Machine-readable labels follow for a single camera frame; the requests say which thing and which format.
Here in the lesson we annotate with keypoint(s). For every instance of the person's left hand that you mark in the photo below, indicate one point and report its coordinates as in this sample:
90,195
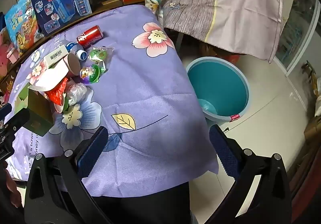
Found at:
13,191

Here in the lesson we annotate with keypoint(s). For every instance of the purple toy egg capsule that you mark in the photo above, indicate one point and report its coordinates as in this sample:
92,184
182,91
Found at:
87,73

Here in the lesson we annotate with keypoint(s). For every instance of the clear plastic bag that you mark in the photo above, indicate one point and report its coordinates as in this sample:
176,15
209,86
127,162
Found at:
77,92

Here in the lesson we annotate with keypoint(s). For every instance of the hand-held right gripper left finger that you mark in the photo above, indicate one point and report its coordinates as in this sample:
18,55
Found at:
92,148

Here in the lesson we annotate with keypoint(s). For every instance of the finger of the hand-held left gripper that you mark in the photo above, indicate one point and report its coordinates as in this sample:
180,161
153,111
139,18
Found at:
17,118
5,111

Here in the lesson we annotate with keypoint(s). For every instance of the grey striped floral cloth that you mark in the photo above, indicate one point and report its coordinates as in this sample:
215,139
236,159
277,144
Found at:
200,0

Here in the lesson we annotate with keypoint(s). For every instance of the glass door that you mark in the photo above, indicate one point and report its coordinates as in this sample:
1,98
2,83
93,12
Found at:
298,25

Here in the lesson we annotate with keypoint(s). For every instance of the wooden furniture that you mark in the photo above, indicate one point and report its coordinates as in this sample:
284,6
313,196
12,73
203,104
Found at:
313,80

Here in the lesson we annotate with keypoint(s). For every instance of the grey metal table leg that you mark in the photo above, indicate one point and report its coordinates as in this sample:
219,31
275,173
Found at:
179,39

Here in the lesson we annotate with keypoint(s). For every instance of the pink butterfly wings toy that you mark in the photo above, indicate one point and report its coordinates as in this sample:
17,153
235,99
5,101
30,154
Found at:
3,45

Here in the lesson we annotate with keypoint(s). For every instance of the colourful cartoon toy box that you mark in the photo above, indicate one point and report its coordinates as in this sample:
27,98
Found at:
22,25

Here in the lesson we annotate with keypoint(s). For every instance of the small pink box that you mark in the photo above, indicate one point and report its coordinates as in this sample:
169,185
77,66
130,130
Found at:
12,54

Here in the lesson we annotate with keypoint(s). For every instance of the purple floral tablecloth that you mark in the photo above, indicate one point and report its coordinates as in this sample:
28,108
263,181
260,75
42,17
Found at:
150,113

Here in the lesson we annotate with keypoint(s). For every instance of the pink paper cup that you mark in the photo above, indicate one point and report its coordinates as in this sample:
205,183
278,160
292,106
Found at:
65,70

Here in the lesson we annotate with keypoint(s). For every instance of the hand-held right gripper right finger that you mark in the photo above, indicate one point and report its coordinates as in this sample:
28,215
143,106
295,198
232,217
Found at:
225,153

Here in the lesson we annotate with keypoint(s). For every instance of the green snack packet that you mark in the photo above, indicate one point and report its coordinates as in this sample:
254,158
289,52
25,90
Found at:
99,54

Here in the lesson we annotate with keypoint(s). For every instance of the red soda can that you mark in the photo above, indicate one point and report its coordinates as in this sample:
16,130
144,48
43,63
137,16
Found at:
90,35

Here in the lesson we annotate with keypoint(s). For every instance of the green cardboard box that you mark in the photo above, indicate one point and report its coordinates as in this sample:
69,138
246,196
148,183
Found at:
37,111

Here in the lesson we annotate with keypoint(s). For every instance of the blue plastic bucket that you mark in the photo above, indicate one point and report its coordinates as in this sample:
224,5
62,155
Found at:
218,80

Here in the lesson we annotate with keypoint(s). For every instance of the red foil wrapper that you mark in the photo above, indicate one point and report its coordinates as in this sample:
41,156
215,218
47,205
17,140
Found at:
56,93

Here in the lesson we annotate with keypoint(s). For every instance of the blue and white plastic bottle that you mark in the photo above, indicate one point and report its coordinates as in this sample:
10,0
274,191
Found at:
75,49

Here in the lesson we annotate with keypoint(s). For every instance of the white cardboard box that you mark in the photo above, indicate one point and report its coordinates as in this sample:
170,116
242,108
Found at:
56,55

